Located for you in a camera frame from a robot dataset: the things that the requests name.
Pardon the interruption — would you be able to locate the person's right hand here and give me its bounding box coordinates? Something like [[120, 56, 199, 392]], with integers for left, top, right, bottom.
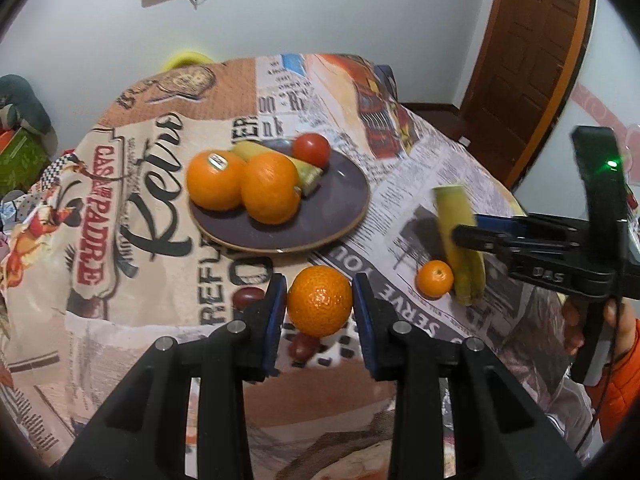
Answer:
[[561, 296, 637, 361]]

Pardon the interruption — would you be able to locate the retro newspaper print tablecloth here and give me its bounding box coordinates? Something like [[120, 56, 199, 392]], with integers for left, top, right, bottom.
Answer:
[[1, 54, 600, 467]]

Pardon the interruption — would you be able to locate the red tomato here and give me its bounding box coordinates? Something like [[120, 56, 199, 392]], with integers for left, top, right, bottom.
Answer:
[[292, 132, 331, 169]]

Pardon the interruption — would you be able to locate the dark red grape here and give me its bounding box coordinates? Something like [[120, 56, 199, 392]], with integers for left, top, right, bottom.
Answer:
[[231, 286, 265, 311], [288, 333, 320, 363]]

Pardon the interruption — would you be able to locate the large orange with Dole sticker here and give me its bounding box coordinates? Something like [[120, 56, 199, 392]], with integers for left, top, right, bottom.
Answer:
[[186, 150, 246, 212]]

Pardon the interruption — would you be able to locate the yellow chair back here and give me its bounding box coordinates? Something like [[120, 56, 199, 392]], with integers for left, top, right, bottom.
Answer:
[[162, 50, 214, 72]]

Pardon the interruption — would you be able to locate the small mandarin orange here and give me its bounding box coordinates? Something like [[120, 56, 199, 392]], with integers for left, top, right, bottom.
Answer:
[[416, 260, 454, 299]]

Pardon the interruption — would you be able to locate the green patterned box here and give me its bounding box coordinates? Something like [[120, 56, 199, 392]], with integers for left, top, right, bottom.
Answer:
[[0, 128, 51, 196]]

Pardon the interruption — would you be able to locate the dark purple round plate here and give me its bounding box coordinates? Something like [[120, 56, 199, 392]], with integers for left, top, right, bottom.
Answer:
[[189, 151, 370, 254]]

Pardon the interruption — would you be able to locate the brown wooden door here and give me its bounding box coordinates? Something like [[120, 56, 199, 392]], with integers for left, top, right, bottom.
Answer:
[[461, 0, 594, 188]]

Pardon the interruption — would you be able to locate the grey-green plush pillow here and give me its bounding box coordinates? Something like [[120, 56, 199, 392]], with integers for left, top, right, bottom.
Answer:
[[0, 74, 52, 136]]

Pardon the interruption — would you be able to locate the medium mandarin orange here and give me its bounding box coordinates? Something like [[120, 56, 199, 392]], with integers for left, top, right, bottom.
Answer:
[[286, 266, 352, 339]]

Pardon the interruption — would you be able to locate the plain large orange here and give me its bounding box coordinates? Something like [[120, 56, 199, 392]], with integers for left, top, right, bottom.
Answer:
[[241, 152, 302, 226]]

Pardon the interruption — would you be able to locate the yellow-green banana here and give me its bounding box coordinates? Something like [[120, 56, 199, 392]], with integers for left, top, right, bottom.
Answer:
[[432, 184, 488, 308], [231, 139, 323, 197]]

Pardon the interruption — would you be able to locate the black phone on gripper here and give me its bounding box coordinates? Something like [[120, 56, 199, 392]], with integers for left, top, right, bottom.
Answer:
[[572, 126, 628, 266]]

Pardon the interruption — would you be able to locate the orange jacket sleeve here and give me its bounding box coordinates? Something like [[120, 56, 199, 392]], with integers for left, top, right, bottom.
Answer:
[[586, 318, 640, 442]]

